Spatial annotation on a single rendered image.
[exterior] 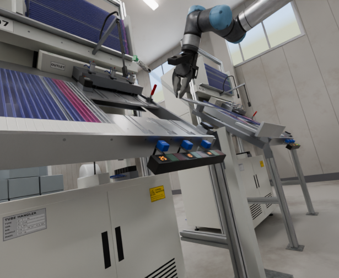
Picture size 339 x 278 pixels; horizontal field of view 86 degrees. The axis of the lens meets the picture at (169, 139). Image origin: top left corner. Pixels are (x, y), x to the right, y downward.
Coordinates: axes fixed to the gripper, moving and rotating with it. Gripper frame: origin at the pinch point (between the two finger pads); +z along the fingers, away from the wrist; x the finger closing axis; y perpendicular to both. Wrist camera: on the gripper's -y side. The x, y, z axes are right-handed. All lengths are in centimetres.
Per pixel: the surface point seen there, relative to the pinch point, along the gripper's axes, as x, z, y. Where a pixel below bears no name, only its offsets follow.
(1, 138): -7, 14, -61
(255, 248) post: -46, 66, 26
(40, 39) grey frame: 61, -13, -31
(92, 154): -9.4, 18.0, -45.3
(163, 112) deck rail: 12.6, 9.6, 8.9
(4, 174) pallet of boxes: 248, 139, 2
